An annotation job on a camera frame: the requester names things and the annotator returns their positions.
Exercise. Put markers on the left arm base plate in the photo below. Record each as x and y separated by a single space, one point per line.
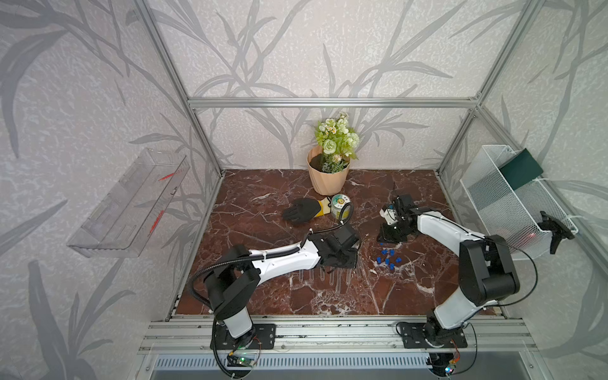
260 336

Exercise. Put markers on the black work glove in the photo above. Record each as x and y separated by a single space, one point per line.
305 209

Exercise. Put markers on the green yellow labelled round tin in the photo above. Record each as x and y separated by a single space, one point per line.
340 206

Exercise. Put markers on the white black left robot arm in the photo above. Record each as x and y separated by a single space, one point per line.
231 282

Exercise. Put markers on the white wire mesh basket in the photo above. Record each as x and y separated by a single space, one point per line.
513 215

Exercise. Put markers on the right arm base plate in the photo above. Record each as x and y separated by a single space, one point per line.
429 335

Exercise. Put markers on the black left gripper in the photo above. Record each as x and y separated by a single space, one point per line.
353 258

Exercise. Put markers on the beige ribbed flower pot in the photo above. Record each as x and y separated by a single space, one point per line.
323 183

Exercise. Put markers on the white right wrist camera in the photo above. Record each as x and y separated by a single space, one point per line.
389 214

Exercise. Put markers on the green white artificial flowers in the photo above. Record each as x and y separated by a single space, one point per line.
338 142

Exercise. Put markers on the clear plastic wall shelf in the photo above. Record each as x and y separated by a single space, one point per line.
122 224

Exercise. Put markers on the aluminium frame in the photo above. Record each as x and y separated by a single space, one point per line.
547 90

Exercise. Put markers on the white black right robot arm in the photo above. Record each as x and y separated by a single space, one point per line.
487 273

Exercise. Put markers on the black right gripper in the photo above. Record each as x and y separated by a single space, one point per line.
385 237

